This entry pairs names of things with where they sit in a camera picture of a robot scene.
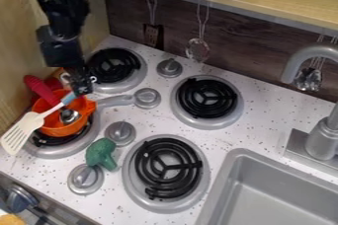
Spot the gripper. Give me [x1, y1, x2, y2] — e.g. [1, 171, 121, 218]
[36, 24, 98, 97]

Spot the blue and white spatula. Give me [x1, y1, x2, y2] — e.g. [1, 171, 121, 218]
[0, 91, 80, 157]

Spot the dark hanging spatula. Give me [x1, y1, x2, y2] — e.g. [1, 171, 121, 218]
[140, 0, 165, 48]

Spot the silver spoon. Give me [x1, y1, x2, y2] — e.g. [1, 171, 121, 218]
[57, 94, 137, 125]

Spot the green toy broccoli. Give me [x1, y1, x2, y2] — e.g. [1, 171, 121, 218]
[83, 137, 121, 172]

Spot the toy stove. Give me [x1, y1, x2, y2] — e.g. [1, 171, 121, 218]
[22, 46, 246, 215]

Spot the yellow toy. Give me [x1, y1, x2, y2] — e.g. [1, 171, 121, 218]
[0, 213, 27, 225]

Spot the toy sink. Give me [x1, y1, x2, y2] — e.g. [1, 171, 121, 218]
[194, 147, 338, 225]

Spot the clear hanging utensil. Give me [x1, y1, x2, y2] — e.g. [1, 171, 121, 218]
[292, 35, 338, 93]

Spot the tap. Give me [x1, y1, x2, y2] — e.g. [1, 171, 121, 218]
[278, 43, 338, 162]

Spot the orange pot with red handle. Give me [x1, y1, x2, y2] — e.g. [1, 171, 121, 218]
[22, 74, 100, 138]

